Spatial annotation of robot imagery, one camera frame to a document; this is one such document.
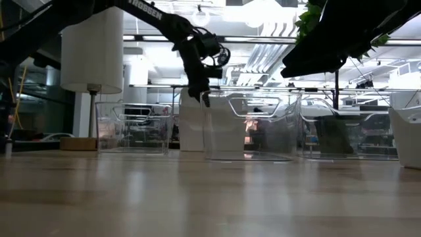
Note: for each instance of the clear plastic basket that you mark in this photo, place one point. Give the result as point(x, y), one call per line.
point(348, 156)
point(250, 154)
point(135, 145)

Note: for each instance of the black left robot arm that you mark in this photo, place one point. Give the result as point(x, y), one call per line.
point(171, 23)

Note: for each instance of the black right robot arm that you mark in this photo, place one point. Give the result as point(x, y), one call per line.
point(388, 19)

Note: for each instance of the green leafy plant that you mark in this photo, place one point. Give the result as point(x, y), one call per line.
point(309, 19)

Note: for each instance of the background black metal bar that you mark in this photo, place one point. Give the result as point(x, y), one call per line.
point(361, 89)

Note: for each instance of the round white ceiling lamp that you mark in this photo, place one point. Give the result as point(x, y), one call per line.
point(201, 16)

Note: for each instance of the black plant pot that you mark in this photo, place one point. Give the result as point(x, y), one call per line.
point(333, 135)

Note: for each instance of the black computer monitor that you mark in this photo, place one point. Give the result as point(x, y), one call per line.
point(375, 123)

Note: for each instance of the white shade table lamp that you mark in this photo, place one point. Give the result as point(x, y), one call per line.
point(92, 49)

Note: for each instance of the small white cylinder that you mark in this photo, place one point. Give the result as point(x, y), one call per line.
point(8, 148)

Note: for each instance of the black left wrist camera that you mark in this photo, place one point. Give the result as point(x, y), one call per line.
point(210, 44)

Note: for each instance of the black aluminium frame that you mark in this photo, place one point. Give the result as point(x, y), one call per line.
point(4, 115)

